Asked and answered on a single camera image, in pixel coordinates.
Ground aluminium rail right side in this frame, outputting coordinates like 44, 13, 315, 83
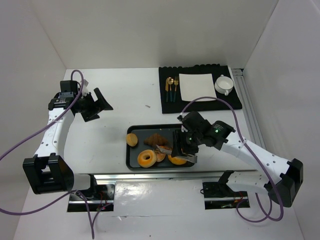
228, 67, 266, 149

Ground orange glazed donut right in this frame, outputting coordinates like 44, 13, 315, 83
167, 155, 187, 166

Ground gold fork teal handle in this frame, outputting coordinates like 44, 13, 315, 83
173, 76, 179, 103

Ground black placemat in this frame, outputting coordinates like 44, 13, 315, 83
158, 64, 244, 115

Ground round yellow muffin bun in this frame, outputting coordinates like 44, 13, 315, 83
125, 133, 138, 147

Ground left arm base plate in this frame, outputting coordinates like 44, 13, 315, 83
67, 182, 116, 213

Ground black baking tray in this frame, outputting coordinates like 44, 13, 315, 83
125, 123, 194, 171

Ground gold knife teal handle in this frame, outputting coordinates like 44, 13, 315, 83
165, 78, 169, 103

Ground orange glazed donut left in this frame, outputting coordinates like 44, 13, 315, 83
137, 149, 157, 168

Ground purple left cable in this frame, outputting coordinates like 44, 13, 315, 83
0, 69, 116, 240

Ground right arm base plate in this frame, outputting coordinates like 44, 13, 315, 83
200, 182, 250, 210

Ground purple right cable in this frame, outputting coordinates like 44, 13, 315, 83
181, 96, 285, 223

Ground aluminium rail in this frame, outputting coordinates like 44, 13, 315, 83
228, 67, 266, 149
92, 169, 256, 181

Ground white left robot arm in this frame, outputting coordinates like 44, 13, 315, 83
22, 88, 108, 194

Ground orange glazed donut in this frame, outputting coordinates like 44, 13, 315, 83
137, 149, 157, 168
167, 155, 187, 166

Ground gold spoon teal handle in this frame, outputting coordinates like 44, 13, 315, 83
168, 77, 174, 102

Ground small orange round bun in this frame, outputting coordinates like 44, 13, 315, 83
154, 149, 166, 162

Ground white square plate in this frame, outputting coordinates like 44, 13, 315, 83
179, 73, 217, 102

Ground metal tongs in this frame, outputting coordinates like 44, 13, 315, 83
155, 145, 198, 166

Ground white cup with handle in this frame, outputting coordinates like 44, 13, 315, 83
214, 74, 235, 96

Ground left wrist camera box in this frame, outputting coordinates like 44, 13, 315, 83
60, 80, 79, 95

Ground purple cable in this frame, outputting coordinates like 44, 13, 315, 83
0, 69, 116, 240
181, 96, 285, 223

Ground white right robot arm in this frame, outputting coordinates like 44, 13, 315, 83
138, 109, 304, 208

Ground brown chocolate croissant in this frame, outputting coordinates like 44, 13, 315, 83
143, 133, 169, 147

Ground aluminium rail front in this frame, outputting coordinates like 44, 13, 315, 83
92, 169, 256, 181

